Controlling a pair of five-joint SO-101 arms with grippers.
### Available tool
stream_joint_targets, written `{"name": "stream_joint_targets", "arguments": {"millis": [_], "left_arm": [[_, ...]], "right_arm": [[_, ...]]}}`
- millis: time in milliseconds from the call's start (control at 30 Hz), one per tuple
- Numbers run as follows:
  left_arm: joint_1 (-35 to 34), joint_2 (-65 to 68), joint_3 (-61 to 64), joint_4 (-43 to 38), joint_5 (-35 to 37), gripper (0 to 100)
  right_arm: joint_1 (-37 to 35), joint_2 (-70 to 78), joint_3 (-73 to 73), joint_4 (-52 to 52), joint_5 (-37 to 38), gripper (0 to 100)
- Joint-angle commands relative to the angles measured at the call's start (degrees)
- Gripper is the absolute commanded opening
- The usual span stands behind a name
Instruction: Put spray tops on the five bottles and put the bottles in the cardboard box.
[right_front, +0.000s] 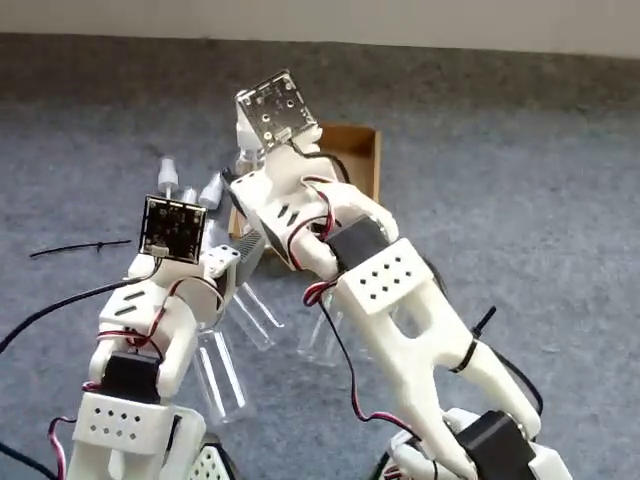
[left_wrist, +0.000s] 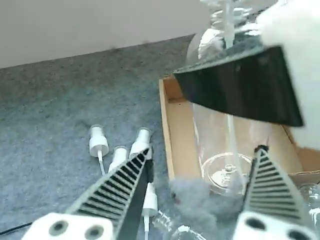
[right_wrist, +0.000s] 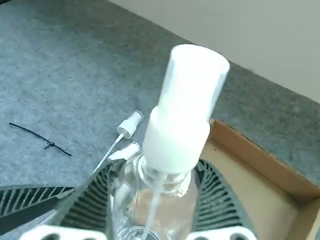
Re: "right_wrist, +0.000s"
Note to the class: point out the black zip tie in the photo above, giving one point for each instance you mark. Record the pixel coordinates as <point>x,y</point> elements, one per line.
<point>47,144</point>

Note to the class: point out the clear plastic bottle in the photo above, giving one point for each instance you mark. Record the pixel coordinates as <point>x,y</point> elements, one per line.
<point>130,200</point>

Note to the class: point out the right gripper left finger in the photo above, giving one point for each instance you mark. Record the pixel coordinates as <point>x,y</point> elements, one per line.
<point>85,207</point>

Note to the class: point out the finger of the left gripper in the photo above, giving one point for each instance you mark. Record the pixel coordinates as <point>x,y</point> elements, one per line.
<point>22,200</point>

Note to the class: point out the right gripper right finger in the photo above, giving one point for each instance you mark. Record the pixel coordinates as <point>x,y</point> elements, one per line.
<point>215,205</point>

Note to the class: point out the cardboard box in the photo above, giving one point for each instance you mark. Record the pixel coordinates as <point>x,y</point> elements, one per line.
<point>275,190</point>

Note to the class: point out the white capped spray top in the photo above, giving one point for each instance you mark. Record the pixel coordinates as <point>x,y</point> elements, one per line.
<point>185,112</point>

